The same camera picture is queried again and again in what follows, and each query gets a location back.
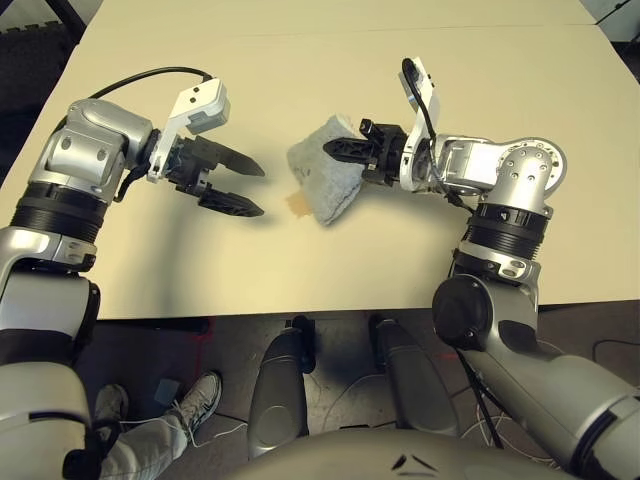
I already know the grey robot left leg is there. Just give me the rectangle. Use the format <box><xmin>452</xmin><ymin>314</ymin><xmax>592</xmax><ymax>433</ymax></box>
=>
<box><xmin>247</xmin><ymin>314</ymin><xmax>316</xmax><ymax>461</ymax></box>

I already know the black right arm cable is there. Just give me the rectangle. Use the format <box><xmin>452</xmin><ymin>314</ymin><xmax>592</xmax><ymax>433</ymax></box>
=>
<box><xmin>454</xmin><ymin>349</ymin><xmax>504</xmax><ymax>449</ymax></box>

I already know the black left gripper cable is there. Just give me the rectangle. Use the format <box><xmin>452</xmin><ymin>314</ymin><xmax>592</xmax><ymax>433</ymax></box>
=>
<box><xmin>113</xmin><ymin>167</ymin><xmax>151</xmax><ymax>204</ymax></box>

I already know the grey terry rag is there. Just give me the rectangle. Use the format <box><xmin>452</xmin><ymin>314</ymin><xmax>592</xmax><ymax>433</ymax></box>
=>
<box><xmin>285</xmin><ymin>113</ymin><xmax>374</xmax><ymax>229</ymax></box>

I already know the black camera cable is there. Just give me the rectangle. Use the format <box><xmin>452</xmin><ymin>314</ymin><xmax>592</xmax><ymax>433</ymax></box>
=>
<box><xmin>402</xmin><ymin>58</ymin><xmax>476</xmax><ymax>216</ymax></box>
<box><xmin>92</xmin><ymin>68</ymin><xmax>216</xmax><ymax>99</ymax></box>

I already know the black foam floor mat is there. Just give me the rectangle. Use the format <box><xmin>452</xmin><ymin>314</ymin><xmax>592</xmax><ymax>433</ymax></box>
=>
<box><xmin>0</xmin><ymin>19</ymin><xmax>79</xmax><ymax>171</ymax></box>

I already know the black left camera cable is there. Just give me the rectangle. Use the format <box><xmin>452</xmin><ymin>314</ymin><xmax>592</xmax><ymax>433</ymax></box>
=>
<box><xmin>92</xmin><ymin>68</ymin><xmax>216</xmax><ymax>99</ymax></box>

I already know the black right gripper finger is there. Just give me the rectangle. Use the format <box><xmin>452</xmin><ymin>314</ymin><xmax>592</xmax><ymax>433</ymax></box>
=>
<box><xmin>323</xmin><ymin>135</ymin><xmax>374</xmax><ymax>163</ymax></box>

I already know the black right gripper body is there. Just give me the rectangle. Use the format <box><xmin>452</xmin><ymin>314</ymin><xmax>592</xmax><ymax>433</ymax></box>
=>
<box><xmin>359</xmin><ymin>118</ymin><xmax>409</xmax><ymax>186</ymax></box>

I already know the grey robot right leg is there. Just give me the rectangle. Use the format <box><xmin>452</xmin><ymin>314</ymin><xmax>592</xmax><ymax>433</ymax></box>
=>
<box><xmin>368</xmin><ymin>312</ymin><xmax>461</xmax><ymax>439</ymax></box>

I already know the small blue floor pad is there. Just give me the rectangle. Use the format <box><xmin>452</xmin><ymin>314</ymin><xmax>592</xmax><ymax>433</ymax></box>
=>
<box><xmin>153</xmin><ymin>378</ymin><xmax>181</xmax><ymax>406</ymax></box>

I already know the grey robot leg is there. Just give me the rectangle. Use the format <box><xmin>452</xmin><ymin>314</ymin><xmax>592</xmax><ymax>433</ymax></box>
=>
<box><xmin>247</xmin><ymin>314</ymin><xmax>316</xmax><ymax>461</ymax></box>
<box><xmin>368</xmin><ymin>312</ymin><xmax>461</xmax><ymax>439</ymax></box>

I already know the grey robot torso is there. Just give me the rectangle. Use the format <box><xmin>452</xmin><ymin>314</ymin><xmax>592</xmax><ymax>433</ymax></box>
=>
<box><xmin>229</xmin><ymin>428</ymin><xmax>566</xmax><ymax>480</ymax></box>

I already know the light grey trouser leg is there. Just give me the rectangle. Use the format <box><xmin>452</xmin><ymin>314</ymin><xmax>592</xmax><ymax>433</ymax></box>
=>
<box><xmin>97</xmin><ymin>417</ymin><xmax>189</xmax><ymax>480</ymax></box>

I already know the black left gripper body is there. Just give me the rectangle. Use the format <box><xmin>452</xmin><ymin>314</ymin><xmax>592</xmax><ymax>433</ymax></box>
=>
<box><xmin>167</xmin><ymin>134</ymin><xmax>221</xmax><ymax>197</ymax></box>

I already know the black right camera cable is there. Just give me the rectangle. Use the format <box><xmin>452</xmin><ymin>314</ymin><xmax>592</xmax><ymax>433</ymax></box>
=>
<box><xmin>402</xmin><ymin>58</ymin><xmax>476</xmax><ymax>216</ymax></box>

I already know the white floor cable tangle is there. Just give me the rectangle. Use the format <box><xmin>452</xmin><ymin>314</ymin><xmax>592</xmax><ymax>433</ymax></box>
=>
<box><xmin>459</xmin><ymin>394</ymin><xmax>551</xmax><ymax>466</ymax></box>

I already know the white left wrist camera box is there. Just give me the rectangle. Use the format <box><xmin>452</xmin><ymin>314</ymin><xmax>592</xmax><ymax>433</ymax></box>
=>
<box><xmin>147</xmin><ymin>77</ymin><xmax>232</xmax><ymax>181</ymax></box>

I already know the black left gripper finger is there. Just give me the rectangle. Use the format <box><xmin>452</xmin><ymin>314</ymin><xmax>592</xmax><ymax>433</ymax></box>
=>
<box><xmin>198</xmin><ymin>188</ymin><xmax>266</xmax><ymax>218</ymax></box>
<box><xmin>214</xmin><ymin>142</ymin><xmax>267</xmax><ymax>178</ymax></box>

